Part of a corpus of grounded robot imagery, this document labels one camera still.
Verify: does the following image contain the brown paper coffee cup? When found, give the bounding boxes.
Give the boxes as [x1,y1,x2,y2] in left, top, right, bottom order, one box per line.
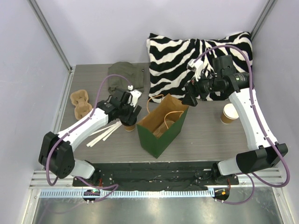
[124,124,135,132]

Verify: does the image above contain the green paper gift bag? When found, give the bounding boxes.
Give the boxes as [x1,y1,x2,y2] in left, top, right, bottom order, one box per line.
[137,94,189,159]

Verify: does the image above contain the brown paper cups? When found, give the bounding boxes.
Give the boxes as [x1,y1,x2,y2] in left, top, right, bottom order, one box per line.
[221,103,239,124]

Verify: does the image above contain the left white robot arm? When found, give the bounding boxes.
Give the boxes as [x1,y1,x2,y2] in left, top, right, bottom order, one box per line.
[38,90,141,186]

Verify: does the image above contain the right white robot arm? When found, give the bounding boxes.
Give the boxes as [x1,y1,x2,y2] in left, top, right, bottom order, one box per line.
[182,55,288,184]

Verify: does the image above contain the white paper straw upper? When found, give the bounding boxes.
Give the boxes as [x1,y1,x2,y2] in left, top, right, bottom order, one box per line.
[102,123,122,141]

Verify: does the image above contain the white paper straw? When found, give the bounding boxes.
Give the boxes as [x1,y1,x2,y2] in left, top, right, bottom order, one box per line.
[102,123,122,141]
[91,122,120,135]
[86,126,115,147]

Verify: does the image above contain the white paper straw middle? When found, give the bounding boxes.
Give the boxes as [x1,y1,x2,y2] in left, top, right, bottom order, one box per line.
[91,122,120,135]

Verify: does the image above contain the zebra print pillow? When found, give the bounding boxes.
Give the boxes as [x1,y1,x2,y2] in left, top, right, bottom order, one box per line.
[146,32,253,103]

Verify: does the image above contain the white paper straw lower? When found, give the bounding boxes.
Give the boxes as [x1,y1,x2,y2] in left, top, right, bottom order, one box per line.
[86,126,115,147]

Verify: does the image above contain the olive green folded cloth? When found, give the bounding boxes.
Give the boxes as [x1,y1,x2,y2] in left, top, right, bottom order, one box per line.
[108,62,144,94]

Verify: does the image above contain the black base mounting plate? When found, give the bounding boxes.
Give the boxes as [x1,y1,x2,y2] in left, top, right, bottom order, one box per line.
[72,161,240,192]

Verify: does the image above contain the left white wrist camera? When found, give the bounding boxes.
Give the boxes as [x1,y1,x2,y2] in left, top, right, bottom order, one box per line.
[128,85,142,107]

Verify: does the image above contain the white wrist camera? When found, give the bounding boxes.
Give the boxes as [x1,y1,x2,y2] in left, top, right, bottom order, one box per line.
[128,85,142,107]
[187,59,204,81]

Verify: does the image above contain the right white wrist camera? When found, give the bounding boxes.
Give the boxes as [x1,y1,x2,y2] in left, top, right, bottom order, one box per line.
[187,59,204,81]

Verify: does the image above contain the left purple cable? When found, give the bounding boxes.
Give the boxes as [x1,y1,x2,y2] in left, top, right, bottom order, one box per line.
[46,74,134,202]

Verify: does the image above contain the purple cable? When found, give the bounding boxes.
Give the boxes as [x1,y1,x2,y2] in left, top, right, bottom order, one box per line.
[192,44,292,205]
[46,74,134,202]

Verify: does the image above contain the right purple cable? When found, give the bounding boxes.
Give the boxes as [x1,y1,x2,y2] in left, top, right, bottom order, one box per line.
[192,44,292,205]

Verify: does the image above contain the aluminium front rail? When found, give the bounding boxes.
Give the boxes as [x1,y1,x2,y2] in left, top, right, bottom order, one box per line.
[29,168,286,199]

